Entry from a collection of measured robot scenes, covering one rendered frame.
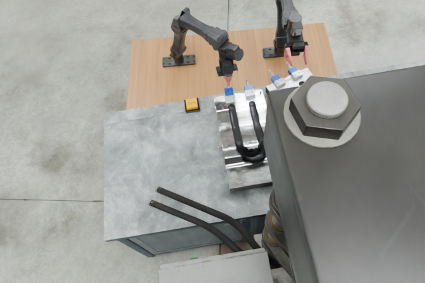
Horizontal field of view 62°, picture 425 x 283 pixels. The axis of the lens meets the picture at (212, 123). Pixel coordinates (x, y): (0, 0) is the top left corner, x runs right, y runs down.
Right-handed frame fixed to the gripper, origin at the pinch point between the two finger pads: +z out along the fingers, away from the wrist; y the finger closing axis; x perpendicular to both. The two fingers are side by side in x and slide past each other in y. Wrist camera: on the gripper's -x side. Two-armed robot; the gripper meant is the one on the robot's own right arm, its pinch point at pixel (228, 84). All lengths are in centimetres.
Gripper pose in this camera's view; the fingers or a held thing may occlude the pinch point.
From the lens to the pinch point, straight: 179.1
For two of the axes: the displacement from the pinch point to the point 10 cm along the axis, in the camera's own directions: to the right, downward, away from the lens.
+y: 9.9, -1.7, -0.1
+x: -0.8, -5.2, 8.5
